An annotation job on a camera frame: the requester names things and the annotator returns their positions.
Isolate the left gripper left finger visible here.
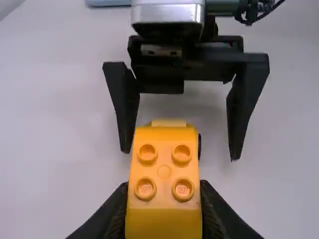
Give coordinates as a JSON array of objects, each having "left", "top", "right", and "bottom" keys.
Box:
[{"left": 66, "top": 181, "right": 130, "bottom": 239}]

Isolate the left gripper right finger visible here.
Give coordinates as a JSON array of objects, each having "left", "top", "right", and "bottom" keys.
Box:
[{"left": 200, "top": 178, "right": 265, "bottom": 239}]

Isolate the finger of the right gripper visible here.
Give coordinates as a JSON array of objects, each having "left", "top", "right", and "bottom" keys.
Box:
[{"left": 102, "top": 61, "right": 141, "bottom": 154}]

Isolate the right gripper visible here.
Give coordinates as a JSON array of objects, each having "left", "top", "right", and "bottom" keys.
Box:
[{"left": 127, "top": 14, "right": 271, "bottom": 163}]

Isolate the yellow toy car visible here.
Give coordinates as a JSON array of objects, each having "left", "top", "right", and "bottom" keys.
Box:
[{"left": 126, "top": 119, "right": 203, "bottom": 239}]

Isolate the blue mat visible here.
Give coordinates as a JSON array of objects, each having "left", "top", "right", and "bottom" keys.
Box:
[{"left": 85, "top": 0, "right": 132, "bottom": 7}]

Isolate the black cable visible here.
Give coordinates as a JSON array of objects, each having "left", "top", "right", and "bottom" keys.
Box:
[{"left": 234, "top": 0, "right": 288, "bottom": 26}]

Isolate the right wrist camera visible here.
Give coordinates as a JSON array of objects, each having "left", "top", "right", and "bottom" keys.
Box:
[{"left": 130, "top": 0, "right": 208, "bottom": 42}]

